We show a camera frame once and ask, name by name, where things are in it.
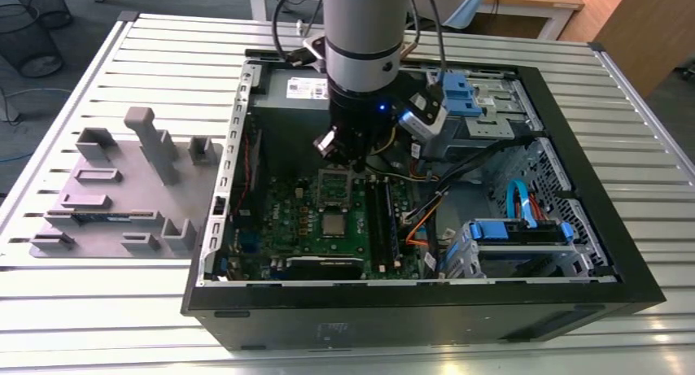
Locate CPU with silver top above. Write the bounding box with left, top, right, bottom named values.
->
left=321, top=214, right=349, bottom=236

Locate CPU socket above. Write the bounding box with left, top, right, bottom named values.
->
left=317, top=211, right=353, bottom=241

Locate grey power supply unit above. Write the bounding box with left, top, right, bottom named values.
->
left=248, top=69, right=360, bottom=168

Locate tall blue disk carrier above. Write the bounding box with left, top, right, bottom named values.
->
left=433, top=71, right=485, bottom=119

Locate green motherboard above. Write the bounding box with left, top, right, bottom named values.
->
left=225, top=163, right=429, bottom=281

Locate grey wrist connector block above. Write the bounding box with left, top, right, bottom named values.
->
left=300, top=35, right=329, bottom=73

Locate black case fan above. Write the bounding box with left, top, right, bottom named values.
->
left=232, top=114, right=268, bottom=229

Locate silver drive cage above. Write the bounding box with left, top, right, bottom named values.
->
left=420, top=68, right=545, bottom=161

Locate black RAM slot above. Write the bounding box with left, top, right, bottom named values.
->
left=379, top=177, right=388, bottom=270
left=364, top=177, right=373, bottom=270
left=371, top=177, right=380, bottom=270

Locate blue carrier with black disk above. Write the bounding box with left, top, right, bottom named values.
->
left=467, top=218, right=575, bottom=246

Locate black graphics card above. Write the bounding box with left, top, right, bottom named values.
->
left=284, top=254, right=365, bottom=281

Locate grey parts rack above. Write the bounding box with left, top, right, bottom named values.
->
left=26, top=105, right=225, bottom=260

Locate wooden desk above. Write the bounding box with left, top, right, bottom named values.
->
left=247, top=0, right=587, bottom=42

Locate silver disk bay cage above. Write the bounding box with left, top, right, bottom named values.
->
left=459, top=218, right=601, bottom=279

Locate black PC case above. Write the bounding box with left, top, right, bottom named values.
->
left=179, top=47, right=668, bottom=351

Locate RAM stick with white label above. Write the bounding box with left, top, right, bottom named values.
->
left=46, top=207, right=155, bottom=226

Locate brown wooden cabinet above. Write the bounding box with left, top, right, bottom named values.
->
left=557, top=0, right=695, bottom=102

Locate small black mesh bin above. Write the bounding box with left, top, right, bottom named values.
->
left=29, top=0, right=74, bottom=30

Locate large black mesh bin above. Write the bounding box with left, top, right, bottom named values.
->
left=0, top=7, right=65, bottom=80

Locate yellow wire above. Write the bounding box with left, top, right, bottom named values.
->
left=368, top=124, right=399, bottom=159

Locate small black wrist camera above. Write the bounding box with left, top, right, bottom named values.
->
left=312, top=129, right=339, bottom=159

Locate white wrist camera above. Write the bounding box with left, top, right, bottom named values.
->
left=397, top=90, right=451, bottom=141

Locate black wire bundle white plug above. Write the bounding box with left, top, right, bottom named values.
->
left=404, top=137, right=549, bottom=225

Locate thick black camera cable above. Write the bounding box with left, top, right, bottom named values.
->
left=269, top=0, right=319, bottom=69
left=420, top=0, right=455, bottom=106

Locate red black twisted wire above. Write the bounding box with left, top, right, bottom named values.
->
left=236, top=124, right=260, bottom=214

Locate orange red wire bundle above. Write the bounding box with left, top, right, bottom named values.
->
left=404, top=165, right=441, bottom=246

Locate blue data cable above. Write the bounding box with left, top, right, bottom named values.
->
left=505, top=179, right=540, bottom=229

